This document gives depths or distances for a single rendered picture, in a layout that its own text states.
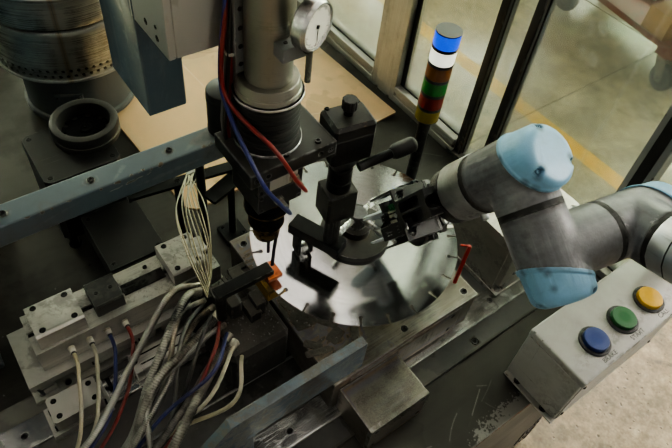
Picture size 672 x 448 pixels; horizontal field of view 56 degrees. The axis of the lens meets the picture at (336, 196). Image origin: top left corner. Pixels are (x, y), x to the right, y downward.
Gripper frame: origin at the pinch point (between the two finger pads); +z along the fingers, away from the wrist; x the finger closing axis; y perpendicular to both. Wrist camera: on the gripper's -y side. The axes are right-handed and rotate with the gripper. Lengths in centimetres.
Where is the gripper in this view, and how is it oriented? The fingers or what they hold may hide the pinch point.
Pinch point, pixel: (383, 227)
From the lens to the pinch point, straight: 96.9
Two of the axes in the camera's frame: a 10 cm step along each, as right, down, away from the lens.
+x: 3.3, 9.4, -1.3
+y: -8.1, 2.1, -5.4
